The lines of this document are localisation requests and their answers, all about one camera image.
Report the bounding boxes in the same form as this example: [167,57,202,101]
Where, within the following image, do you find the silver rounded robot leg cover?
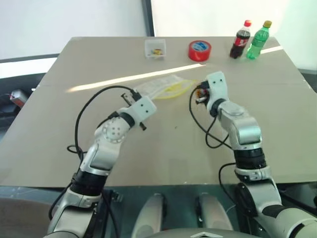
[196,192,234,238]
[130,192,166,238]

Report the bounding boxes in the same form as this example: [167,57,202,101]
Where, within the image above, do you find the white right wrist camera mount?
[206,71,229,116]

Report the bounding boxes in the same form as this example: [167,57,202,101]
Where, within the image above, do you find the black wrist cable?
[189,85,234,149]
[66,85,139,162]

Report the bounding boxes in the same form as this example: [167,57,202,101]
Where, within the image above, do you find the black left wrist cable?
[66,85,139,162]

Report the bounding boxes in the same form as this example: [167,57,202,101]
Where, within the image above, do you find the green bottle with yellow cap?
[245,20,272,60]

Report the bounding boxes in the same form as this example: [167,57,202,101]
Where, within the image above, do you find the red tape roll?
[188,40,212,61]

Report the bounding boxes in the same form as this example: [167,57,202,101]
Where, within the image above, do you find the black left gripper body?
[130,89,143,103]

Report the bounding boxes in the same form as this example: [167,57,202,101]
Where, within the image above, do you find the black right elbow cable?
[218,162,240,209]

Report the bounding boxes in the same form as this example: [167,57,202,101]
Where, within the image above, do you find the dark vertical pillar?
[140,0,156,38]

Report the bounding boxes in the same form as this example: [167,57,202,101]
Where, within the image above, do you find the black low cabinet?
[0,71,45,131]

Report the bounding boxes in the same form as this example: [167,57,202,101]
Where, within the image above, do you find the clear yellow-zip plastic bag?
[134,75,199,101]

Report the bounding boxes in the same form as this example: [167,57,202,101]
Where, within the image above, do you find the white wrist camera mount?
[206,71,229,116]
[129,96,158,122]

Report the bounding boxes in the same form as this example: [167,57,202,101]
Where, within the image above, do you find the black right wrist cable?
[189,85,234,149]

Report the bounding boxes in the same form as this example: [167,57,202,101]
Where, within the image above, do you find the red and white device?
[9,89,28,108]

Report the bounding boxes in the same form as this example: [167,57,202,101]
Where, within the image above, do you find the clear plastic box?
[144,38,167,60]

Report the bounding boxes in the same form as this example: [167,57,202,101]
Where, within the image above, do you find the cola bottle with red cap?
[229,20,252,60]

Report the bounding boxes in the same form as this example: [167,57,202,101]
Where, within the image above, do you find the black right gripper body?
[200,80,211,105]

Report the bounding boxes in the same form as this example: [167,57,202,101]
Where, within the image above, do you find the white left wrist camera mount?
[129,96,158,122]

